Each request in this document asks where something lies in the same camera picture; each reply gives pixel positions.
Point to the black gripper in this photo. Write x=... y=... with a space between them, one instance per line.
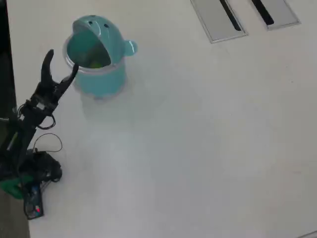
x=45 y=96

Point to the green lego block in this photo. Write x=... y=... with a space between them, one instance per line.
x=96 y=65

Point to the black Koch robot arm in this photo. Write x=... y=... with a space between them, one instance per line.
x=27 y=121

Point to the teal whale-shaped bin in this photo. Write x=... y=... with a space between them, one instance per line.
x=99 y=81

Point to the green table clamp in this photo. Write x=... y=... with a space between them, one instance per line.
x=12 y=186

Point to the blue controller circuit board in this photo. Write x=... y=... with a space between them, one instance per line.
x=34 y=205

